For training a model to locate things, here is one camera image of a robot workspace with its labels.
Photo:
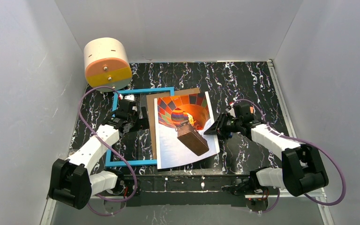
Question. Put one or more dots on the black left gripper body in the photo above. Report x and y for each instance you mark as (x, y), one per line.
(140, 119)

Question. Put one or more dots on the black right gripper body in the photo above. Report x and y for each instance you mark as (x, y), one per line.
(220, 126)

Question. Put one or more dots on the blue wooden picture frame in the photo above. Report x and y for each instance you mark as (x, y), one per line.
(109, 162)

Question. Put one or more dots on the hot air balloon photo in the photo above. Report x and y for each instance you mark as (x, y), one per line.
(180, 125)

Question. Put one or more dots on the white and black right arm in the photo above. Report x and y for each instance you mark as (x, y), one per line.
(302, 166)

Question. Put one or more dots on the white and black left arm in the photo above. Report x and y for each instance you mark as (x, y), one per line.
(72, 181)

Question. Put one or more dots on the white cylindrical drawer box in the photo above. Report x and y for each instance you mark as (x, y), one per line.
(106, 64)

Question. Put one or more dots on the brown frame backing board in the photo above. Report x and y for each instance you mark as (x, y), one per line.
(151, 113)

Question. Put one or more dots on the black front mounting rail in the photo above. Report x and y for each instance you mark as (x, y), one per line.
(197, 190)

